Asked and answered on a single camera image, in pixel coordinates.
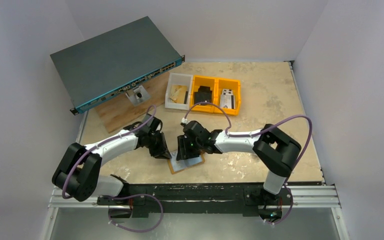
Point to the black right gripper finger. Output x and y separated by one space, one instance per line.
181 148
192 151

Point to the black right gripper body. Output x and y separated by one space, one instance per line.
186 142

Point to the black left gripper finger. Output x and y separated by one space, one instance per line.
155 150
162 149

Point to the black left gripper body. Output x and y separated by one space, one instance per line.
153 140

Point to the yellow leather card holder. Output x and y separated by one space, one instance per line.
176 166

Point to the black card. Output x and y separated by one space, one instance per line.
199 97
204 89

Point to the white VIP card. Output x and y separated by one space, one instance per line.
227 102

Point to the gold cards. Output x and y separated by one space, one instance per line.
178 94

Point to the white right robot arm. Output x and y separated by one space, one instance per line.
277 150

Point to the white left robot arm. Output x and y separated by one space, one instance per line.
78 173

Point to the white cards with stripe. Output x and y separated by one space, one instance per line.
226 91

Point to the wooden board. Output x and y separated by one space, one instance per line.
119 111

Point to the white plastic bin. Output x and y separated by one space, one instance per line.
178 79

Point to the yellow right bin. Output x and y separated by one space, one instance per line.
233 84

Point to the yellow bin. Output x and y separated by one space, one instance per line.
233 84
197 81

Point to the yellow middle bin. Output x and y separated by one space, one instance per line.
197 81

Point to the grey metal bracket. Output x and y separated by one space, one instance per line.
138 95

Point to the grey network switch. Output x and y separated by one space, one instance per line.
105 66

